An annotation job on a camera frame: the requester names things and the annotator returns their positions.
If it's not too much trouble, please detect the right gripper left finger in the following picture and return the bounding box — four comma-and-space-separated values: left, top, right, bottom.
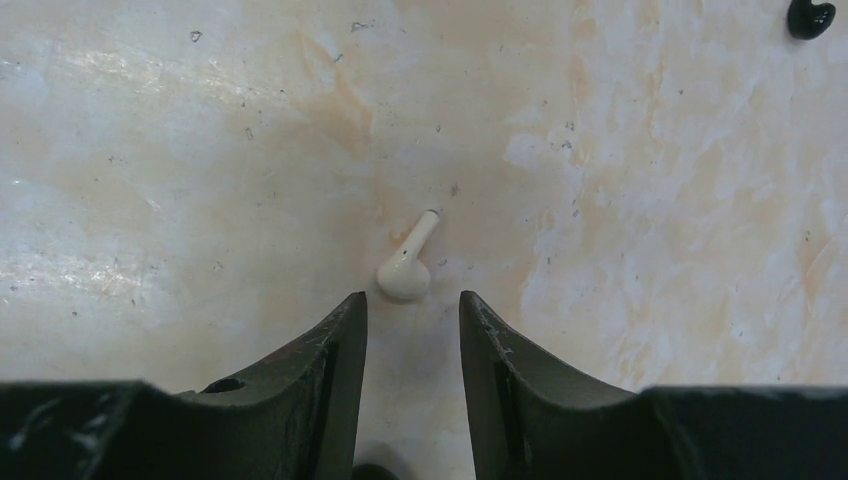
1, 292, 368, 479

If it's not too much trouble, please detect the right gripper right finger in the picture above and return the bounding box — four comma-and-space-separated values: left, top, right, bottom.
459, 291, 847, 479

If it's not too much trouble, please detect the white earbud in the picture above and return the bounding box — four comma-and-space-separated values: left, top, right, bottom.
376, 209, 440, 301

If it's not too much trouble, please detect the black earbud case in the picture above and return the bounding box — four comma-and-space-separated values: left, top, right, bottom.
351, 464, 399, 480

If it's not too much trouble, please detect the black earbud right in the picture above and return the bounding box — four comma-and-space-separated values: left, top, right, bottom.
786, 0, 836, 41

